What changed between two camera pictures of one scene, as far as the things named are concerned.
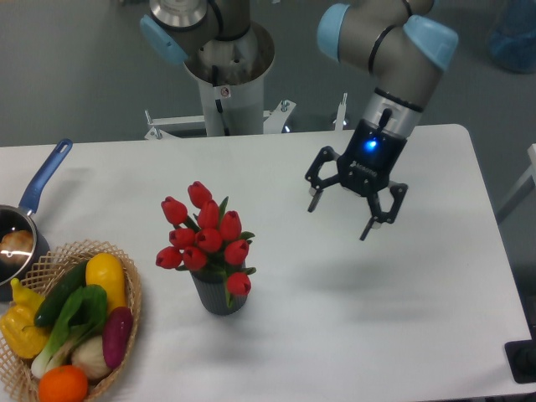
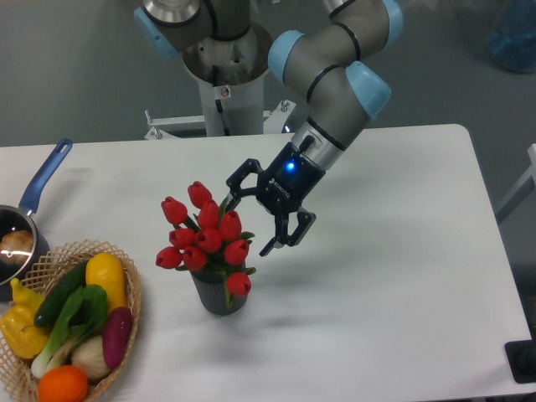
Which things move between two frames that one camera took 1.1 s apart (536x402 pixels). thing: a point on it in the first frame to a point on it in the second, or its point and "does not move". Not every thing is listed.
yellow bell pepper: [18, 327] does not move
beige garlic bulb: [89, 354] does not move
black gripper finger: [379, 216] to [282, 238]
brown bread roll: [17, 241] does not move
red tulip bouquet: [210, 244] does not move
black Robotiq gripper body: [368, 165] to [287, 182]
